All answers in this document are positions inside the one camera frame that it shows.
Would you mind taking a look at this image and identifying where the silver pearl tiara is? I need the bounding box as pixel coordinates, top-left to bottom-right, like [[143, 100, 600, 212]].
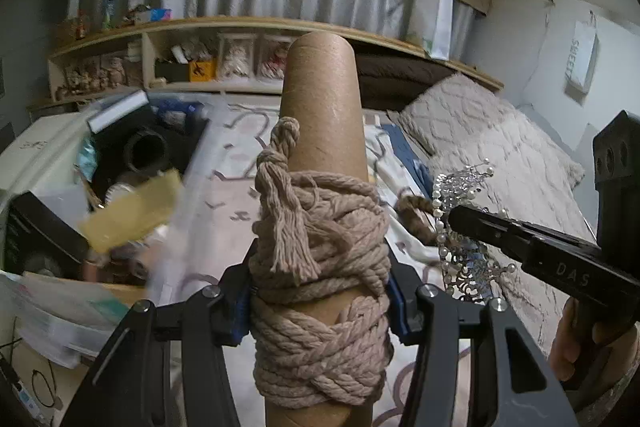
[[432, 158, 516, 305]]

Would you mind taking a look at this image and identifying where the tall white paper bag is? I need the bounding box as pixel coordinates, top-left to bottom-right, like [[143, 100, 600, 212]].
[[409, 0, 456, 60]]

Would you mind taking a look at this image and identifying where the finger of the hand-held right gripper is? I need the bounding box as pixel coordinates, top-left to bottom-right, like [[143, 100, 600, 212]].
[[447, 205, 531, 268]]

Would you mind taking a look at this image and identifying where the small yellow box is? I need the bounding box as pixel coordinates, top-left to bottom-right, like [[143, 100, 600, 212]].
[[188, 59, 219, 83]]

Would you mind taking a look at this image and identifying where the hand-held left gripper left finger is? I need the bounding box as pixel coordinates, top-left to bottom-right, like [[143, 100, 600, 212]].
[[60, 252, 258, 427]]

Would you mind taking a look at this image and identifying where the cartoon printed blanket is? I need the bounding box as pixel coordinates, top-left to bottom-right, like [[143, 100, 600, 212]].
[[147, 92, 501, 427]]

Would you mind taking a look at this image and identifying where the wooden shelf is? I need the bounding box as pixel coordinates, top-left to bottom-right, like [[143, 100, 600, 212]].
[[27, 16, 504, 108]]

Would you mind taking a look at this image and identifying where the clear jar with beige doll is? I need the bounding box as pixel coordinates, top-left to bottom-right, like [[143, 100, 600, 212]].
[[217, 34, 257, 81]]

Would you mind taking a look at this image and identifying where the row of small figurines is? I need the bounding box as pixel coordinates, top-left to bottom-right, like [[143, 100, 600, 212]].
[[56, 56, 127, 101]]

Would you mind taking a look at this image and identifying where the stack of plastic folders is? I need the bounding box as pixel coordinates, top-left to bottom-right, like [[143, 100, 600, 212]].
[[0, 271, 132, 369]]

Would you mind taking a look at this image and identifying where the clear jar with red doll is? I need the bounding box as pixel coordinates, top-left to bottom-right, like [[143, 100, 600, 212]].
[[257, 34, 293, 81]]

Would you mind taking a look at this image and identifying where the blue sheet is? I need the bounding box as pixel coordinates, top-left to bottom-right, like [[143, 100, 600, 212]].
[[384, 123, 434, 198]]

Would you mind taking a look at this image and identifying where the person's right hand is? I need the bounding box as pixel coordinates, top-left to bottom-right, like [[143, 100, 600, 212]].
[[548, 299, 593, 380]]

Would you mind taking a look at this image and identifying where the black shelf box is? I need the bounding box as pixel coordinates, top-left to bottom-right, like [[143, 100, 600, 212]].
[[154, 59, 191, 82]]

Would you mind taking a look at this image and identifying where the cardboard tube with rope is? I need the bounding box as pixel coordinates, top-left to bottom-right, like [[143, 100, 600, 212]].
[[248, 32, 394, 427]]

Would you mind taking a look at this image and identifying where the clear plastic storage bin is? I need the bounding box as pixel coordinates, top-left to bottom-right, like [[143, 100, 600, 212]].
[[0, 89, 236, 303]]

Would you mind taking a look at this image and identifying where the white hanging paper bag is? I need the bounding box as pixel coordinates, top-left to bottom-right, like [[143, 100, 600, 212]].
[[565, 19, 599, 96]]

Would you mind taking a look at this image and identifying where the beige quilted blanket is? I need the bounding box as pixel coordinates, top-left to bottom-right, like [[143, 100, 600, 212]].
[[397, 74, 601, 388]]

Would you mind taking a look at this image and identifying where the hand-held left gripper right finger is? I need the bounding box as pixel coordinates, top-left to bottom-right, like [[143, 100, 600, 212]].
[[385, 252, 581, 427]]

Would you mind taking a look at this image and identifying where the brown cushion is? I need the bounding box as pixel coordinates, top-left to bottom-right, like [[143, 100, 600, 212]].
[[351, 52, 453, 111]]

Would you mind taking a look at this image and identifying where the brown furry headband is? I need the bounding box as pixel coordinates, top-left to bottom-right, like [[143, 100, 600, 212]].
[[395, 196, 442, 244]]

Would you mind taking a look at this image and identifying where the black box with white edge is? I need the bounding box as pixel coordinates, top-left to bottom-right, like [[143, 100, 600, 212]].
[[87, 89, 151, 132]]

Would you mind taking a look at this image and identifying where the black round cup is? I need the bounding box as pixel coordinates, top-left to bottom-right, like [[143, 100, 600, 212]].
[[124, 129, 169, 174]]

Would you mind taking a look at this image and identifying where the blue bottle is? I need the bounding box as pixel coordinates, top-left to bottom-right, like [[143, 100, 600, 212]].
[[150, 99, 208, 124]]

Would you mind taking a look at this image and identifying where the black carton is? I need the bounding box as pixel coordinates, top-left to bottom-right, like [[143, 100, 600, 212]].
[[4, 191, 92, 279]]

